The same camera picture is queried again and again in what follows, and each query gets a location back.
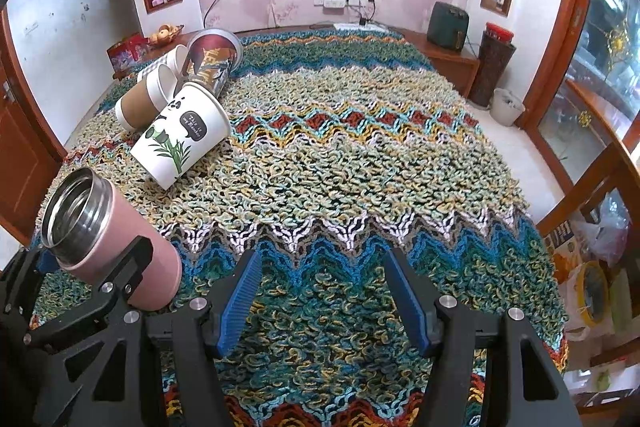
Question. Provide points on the red gift box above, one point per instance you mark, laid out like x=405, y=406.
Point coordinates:
x=127, y=53

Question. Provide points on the white plastic bucket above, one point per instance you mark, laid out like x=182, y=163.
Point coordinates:
x=507, y=107

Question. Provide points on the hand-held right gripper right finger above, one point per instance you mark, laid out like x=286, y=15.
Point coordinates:
x=410, y=302

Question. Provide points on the dark patterned paper cup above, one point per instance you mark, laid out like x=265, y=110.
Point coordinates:
x=215, y=62

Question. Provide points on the dark green appliance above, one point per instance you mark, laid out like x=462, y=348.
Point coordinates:
x=448, y=27

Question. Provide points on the wooden chair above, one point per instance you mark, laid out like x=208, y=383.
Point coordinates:
x=600, y=187

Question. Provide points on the colourful crocheted blanket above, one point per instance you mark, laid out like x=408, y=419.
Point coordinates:
x=350, y=167

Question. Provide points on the white power strip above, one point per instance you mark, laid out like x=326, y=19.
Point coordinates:
x=350, y=27

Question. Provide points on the brown sleeve paper cup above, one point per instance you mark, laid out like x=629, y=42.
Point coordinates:
x=137, y=104

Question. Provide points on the brown wooden door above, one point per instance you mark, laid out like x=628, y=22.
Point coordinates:
x=20, y=157

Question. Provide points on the white panda print paper cup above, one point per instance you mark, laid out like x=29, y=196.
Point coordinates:
x=175, y=142

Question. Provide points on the wooden glass display cabinet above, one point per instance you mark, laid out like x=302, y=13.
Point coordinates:
x=600, y=57

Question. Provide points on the white checkered paper cup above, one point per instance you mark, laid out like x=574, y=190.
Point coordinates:
x=177, y=59

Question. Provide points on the dark tall woven bin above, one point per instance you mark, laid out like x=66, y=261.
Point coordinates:
x=492, y=72

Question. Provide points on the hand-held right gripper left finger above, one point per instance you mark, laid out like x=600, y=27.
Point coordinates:
x=240, y=307

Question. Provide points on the white plastic bag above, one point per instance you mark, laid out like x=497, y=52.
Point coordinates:
x=602, y=232

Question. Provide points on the pink steel thermos cup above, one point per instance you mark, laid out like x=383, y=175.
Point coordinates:
x=160, y=274

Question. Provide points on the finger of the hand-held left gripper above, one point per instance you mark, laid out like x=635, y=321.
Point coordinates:
x=20, y=282
x=122, y=274

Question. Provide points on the orange cardboard box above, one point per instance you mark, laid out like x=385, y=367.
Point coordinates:
x=560, y=252

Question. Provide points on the fruit basket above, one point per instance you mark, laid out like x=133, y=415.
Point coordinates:
x=166, y=34

